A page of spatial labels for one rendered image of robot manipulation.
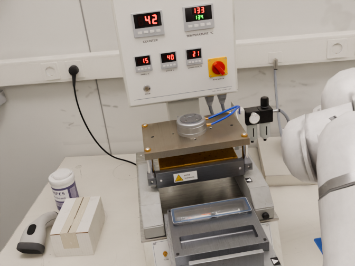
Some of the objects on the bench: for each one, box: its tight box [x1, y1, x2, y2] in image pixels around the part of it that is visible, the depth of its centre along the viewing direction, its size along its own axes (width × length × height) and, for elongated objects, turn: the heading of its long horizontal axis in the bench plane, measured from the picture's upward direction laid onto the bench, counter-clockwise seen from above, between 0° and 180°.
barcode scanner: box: [16, 212, 59, 254], centre depth 129 cm, size 20×8×8 cm, turn 7°
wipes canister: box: [48, 168, 79, 212], centre depth 141 cm, size 9×9×15 cm
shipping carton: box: [50, 196, 105, 257], centre depth 127 cm, size 19×13×9 cm
